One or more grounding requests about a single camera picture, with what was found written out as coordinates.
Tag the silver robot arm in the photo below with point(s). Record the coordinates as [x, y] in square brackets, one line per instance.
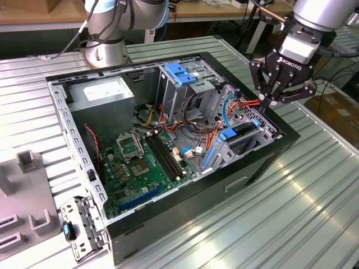
[106, 36]

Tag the blue plastic drive latch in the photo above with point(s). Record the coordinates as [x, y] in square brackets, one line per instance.
[176, 71]

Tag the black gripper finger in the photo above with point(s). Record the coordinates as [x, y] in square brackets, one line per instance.
[300, 93]
[256, 75]

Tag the brown cardboard box on desk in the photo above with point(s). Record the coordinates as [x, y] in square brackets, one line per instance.
[50, 5]

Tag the grey optical drive cage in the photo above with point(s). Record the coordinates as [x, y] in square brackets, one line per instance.
[174, 95]

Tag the brown cardboard box on floor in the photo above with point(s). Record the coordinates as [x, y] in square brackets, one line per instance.
[336, 112]

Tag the CPU socket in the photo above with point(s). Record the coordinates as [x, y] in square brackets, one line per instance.
[140, 168]

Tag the metal slat side table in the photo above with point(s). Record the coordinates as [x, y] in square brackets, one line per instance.
[347, 42]

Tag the grey parts rack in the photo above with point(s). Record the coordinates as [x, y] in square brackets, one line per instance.
[28, 190]

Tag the hard disk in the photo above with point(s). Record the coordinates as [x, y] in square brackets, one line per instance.
[228, 134]

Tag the wooden desk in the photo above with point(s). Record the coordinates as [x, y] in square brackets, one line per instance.
[202, 12]

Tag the black RAM slot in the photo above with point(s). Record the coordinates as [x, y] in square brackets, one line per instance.
[163, 157]
[172, 154]
[168, 155]
[160, 158]

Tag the grey metal disk bay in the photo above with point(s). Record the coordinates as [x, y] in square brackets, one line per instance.
[266, 137]

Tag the black open PC case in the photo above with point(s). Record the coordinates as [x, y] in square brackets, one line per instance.
[182, 218]

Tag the grey power supply unit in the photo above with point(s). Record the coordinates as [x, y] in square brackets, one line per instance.
[103, 117]

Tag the black latch with blue tab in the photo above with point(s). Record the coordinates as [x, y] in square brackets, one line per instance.
[68, 233]

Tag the blue expansion slot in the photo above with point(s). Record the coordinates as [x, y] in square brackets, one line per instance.
[140, 198]

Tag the black case lock switch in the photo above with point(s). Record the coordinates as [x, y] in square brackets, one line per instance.
[90, 175]

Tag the green motherboard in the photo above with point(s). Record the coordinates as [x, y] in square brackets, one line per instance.
[131, 190]

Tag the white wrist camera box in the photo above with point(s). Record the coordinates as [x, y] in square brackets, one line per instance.
[297, 47]

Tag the black case fan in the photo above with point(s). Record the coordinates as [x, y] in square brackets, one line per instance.
[89, 148]

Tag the metal slot retainer bracket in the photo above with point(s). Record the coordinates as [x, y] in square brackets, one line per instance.
[84, 213]

